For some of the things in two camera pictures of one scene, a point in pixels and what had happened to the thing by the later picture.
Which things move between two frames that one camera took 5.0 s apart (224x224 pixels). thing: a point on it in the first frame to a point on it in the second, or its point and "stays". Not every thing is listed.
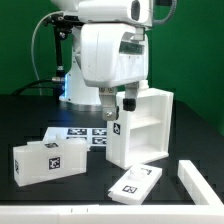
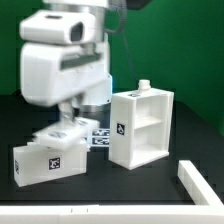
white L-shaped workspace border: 208,209 stays
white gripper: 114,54 to 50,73
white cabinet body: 143,134 stays
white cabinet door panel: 136,184 to 71,134
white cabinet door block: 43,161 stays
